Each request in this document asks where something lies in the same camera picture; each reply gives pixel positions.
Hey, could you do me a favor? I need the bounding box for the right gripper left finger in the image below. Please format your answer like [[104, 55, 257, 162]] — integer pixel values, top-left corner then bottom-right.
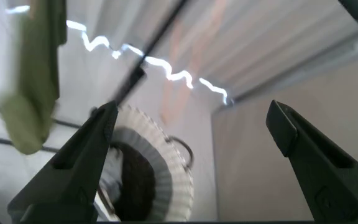
[[7, 100, 119, 223]]

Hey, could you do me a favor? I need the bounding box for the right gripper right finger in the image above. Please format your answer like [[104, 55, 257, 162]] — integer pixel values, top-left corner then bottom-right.
[[265, 99, 358, 223]]

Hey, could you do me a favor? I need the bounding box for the green printed shirt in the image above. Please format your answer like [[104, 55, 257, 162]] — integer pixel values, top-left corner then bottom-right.
[[0, 0, 68, 156]]

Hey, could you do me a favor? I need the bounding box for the white laundry basket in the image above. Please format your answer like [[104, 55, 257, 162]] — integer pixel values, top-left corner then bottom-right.
[[98, 104, 195, 222]]

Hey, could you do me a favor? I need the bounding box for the black clothes rack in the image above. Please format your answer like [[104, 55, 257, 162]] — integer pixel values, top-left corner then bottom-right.
[[0, 0, 358, 155]]

